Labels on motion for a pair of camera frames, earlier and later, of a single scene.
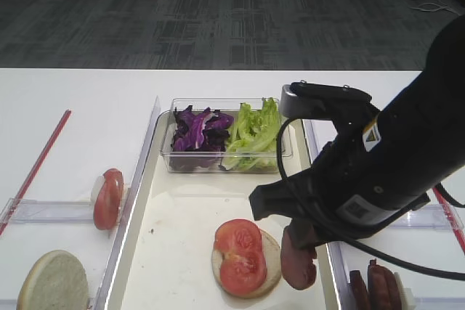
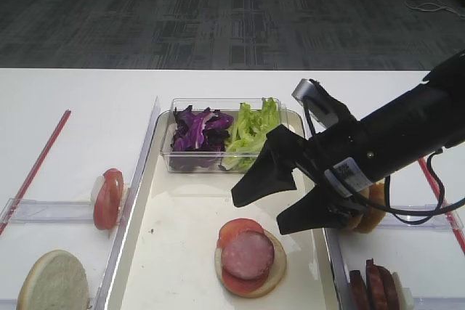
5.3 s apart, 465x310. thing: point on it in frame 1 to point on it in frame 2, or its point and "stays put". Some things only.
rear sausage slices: x=383 y=290 stays put
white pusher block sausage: x=406 y=295 stays put
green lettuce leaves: x=251 y=144 stays put
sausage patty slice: x=297 y=262 to x=247 y=255
